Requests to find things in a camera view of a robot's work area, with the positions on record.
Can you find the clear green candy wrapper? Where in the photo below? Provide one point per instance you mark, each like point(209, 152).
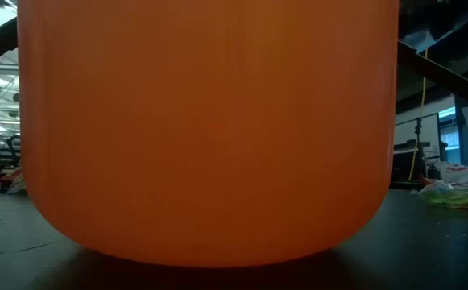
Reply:
point(445, 195)

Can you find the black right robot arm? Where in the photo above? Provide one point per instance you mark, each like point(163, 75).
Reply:
point(439, 16)

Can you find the orange plastic bucket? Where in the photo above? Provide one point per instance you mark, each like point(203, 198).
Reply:
point(205, 133)

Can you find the black background desk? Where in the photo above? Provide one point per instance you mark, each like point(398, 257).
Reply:
point(402, 169)

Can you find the black tripod stand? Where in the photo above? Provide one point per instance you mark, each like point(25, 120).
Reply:
point(418, 137)

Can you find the white board panel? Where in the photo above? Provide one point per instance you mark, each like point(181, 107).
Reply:
point(429, 133)

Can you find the black table mat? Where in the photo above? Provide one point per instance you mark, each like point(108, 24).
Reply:
point(419, 249)

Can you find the black background chair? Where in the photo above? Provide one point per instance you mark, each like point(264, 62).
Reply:
point(12, 151)

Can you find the black pillar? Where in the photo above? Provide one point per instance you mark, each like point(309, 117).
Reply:
point(464, 137)

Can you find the white storage shelving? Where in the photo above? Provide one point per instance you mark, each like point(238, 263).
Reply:
point(0, 117)

